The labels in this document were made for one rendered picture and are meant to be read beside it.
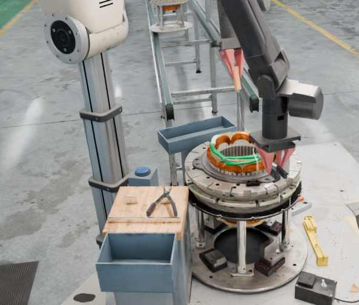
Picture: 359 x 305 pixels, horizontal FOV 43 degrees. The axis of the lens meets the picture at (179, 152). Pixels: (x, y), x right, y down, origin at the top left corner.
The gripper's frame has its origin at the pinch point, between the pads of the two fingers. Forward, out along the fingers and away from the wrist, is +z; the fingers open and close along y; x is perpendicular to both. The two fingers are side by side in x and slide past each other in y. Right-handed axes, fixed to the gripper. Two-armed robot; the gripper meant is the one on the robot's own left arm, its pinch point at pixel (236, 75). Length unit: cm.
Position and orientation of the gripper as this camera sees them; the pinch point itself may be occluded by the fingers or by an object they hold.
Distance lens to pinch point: 120.3
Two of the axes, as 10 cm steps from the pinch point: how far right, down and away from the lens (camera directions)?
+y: 9.8, -1.5, 1.6
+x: -1.7, -1.1, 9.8
